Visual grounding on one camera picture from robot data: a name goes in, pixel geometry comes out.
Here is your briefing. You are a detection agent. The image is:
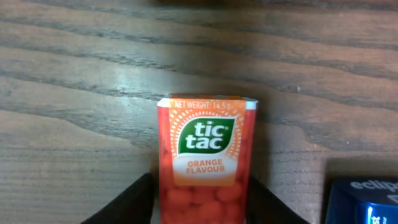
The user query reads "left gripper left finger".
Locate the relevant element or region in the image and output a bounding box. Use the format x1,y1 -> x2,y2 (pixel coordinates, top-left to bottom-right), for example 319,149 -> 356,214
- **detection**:
80,172 -> 155,224

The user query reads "blue candy pack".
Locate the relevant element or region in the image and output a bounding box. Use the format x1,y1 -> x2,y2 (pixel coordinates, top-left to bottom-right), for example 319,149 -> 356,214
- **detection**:
325,176 -> 398,224

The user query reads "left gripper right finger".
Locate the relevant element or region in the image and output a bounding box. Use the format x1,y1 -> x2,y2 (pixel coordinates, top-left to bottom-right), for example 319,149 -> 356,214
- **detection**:
247,175 -> 310,224

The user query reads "orange candy box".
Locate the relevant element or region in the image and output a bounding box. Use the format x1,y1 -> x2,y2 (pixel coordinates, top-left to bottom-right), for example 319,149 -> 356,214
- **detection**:
157,95 -> 259,224

